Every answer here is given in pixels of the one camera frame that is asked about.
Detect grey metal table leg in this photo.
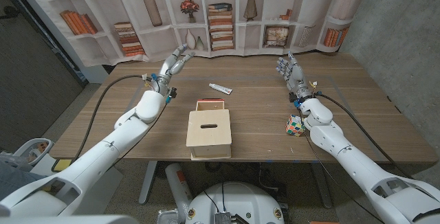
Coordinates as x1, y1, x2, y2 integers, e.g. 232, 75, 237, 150
138, 161, 159, 205
310, 163, 333, 210

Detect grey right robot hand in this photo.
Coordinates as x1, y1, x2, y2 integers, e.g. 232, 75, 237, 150
276, 52, 313, 98

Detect white toothpaste tube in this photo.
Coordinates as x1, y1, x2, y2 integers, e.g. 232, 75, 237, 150
208, 82, 234, 96

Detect light wooden drawer box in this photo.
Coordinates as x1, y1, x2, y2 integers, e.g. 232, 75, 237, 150
186, 109, 233, 161

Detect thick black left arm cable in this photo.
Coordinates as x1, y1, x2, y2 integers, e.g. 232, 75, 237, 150
70, 74, 145, 166

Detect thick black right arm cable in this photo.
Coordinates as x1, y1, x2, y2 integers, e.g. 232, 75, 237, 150
313, 92, 413, 180

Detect multicolour rubik's cube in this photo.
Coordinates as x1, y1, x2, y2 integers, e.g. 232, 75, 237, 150
285, 114, 307, 138

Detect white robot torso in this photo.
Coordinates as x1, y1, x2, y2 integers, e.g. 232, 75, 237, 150
184, 181, 286, 224

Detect wooden drawer with red front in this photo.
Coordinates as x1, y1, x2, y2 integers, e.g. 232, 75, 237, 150
195, 98, 226, 112

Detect white cylinder with orange label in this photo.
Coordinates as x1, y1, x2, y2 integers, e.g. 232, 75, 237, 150
164, 162, 194, 224

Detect dark perforated partition panel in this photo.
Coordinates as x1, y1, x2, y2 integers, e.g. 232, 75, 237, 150
0, 0, 87, 153

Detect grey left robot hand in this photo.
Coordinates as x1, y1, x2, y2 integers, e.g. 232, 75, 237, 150
150, 43, 196, 97

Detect printed bookshelf backdrop cloth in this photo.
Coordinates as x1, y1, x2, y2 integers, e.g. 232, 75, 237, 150
9, 0, 371, 68

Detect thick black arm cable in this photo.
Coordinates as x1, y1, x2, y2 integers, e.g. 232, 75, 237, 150
70, 74, 145, 166
313, 92, 413, 180

